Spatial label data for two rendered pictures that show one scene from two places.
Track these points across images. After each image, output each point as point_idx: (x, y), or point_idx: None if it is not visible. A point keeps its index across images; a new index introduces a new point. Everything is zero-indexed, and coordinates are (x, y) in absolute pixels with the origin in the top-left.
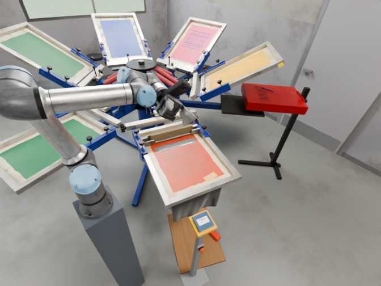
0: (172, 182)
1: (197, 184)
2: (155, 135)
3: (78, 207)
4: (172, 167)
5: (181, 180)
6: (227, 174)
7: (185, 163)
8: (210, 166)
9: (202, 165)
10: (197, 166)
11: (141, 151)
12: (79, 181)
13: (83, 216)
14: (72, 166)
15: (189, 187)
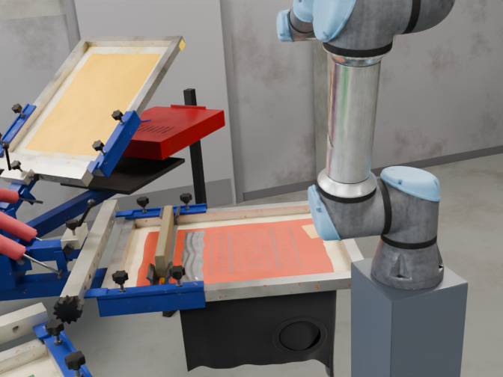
0: (306, 271)
1: (324, 245)
2: (165, 252)
3: (410, 292)
4: (263, 267)
5: (307, 260)
6: None
7: (260, 250)
8: (286, 227)
9: (278, 233)
10: (277, 239)
11: (194, 286)
12: (427, 176)
13: (434, 286)
14: (376, 190)
15: (329, 254)
